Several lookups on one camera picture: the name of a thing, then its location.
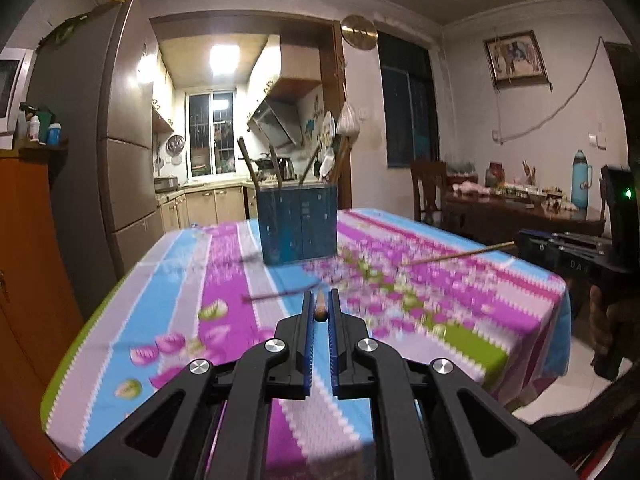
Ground chopstick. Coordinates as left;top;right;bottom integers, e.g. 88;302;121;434
298;144;321;186
402;240;516;268
238;136;260;192
314;289;329;323

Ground beige kitchen base cabinets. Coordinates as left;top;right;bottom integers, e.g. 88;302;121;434
155;180;257;232

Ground kitchen window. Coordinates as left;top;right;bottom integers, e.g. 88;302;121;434
186;92;235;178

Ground kitchen ceiling light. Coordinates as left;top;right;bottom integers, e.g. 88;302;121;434
208;44;241;77

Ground person's right hand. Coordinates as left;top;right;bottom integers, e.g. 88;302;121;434
589;285;636;361

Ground blue thermos bottle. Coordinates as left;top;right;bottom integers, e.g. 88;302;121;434
570;150;592;209

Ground dark wooden side table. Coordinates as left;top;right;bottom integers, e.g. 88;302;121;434
442;192;606;245

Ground floral striped tablecloth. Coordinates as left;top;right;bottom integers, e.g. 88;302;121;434
40;209;574;479

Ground red lidded glass jar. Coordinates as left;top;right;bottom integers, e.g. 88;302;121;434
485;162;506;188

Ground pink cloth on side table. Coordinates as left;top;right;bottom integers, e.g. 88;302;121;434
452;180;491;196

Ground blue perforated utensil holder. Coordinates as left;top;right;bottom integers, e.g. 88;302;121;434
257;184;337;266

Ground dark wooden chair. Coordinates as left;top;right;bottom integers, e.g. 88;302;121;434
410;159;447;226

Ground dark room window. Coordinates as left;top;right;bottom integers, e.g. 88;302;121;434
378;32;439;168

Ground steel electric kettle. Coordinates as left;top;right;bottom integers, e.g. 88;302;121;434
278;157;296;181

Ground black wok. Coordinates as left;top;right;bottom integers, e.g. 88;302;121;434
252;157;274;171

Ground white hanging plastic bag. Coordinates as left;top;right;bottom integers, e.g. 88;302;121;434
335;101;360;141

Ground orange wooden cabinet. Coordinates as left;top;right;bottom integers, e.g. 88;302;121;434
1;148;82;479

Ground steel range hood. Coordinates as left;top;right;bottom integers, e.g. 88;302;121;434
247;98;304;148

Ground green container on cabinet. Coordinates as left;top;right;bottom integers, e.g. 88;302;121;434
37;110;54;144

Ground grey refrigerator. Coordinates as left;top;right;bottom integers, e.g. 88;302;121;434
27;0;163;318

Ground white medicine bottle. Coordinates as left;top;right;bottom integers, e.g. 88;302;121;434
27;114;40;143

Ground white microwave oven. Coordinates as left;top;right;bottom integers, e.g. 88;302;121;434
0;48;34;151

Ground framed wall picture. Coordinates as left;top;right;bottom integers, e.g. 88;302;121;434
484;30;552;90

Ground gold round wall clock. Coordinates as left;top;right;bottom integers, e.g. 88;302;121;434
341;14;378;51

